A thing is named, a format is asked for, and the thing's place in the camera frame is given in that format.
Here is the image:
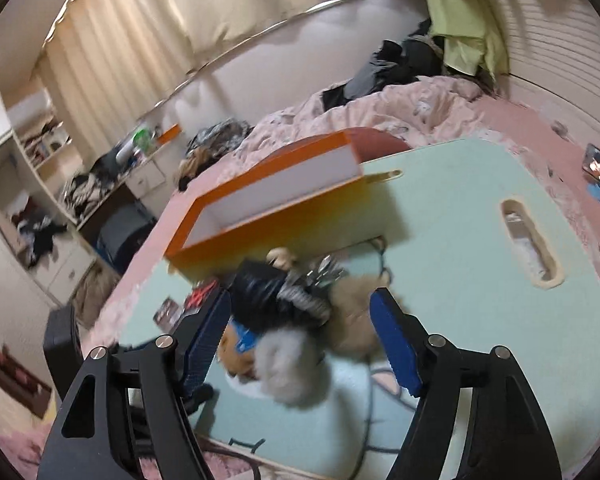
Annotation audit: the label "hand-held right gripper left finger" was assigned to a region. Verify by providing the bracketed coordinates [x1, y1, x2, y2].
[36, 287, 233, 480]

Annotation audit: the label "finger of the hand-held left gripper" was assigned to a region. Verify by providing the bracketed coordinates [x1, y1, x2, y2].
[182, 382, 216, 413]

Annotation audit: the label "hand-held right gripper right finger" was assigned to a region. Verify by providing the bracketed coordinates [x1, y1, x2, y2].
[369, 287, 563, 480]

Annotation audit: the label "brown plush with blue patch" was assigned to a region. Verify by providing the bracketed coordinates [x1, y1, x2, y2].
[217, 322, 263, 381]

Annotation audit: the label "black cloth item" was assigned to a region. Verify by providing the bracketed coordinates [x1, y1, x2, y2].
[230, 258, 331, 333]

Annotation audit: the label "grey fluffy pompom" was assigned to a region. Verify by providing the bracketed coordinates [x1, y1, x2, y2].
[254, 330, 331, 406]

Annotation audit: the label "orange cardboard box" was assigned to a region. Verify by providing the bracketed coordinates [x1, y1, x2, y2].
[164, 129, 406, 283]

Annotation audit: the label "black pouch with red print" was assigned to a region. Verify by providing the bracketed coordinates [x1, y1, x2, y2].
[152, 282, 221, 328]

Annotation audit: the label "beige cloth on floor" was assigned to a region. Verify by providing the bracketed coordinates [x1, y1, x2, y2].
[72, 265, 121, 326]

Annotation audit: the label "white shelf unit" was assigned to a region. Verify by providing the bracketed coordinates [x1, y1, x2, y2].
[0, 85, 101, 306]

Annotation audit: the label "dark clothes in shelf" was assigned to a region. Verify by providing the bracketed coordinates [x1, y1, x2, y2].
[12, 210, 68, 266]

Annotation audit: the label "black chair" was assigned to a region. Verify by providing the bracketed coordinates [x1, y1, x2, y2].
[95, 200, 158, 271]

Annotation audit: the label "clothes heap on desk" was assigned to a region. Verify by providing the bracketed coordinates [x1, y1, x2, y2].
[60, 157, 131, 216]

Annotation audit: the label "white desk with drawer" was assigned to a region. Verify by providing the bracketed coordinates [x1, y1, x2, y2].
[125, 152, 168, 201]

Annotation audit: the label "maroon cushion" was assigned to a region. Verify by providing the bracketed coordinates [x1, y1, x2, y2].
[347, 127, 411, 163]

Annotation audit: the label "black white patterned clothes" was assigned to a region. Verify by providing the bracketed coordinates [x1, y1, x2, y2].
[177, 119, 253, 192]

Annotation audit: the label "small orange box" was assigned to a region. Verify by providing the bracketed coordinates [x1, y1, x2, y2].
[156, 123, 182, 146]

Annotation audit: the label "pink printed blanket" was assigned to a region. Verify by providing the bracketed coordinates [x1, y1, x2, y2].
[172, 75, 486, 196]

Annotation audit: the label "pile of dark clothes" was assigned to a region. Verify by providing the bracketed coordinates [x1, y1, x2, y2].
[322, 19, 448, 111]

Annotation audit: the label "cream curtain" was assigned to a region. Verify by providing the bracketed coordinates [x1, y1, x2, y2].
[42, 0, 381, 131]

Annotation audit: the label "yellow-green cloth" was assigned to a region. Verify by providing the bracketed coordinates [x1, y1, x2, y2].
[419, 0, 510, 83]

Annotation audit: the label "cartoon figurine keychain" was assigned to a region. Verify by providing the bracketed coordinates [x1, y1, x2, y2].
[266, 247, 298, 268]

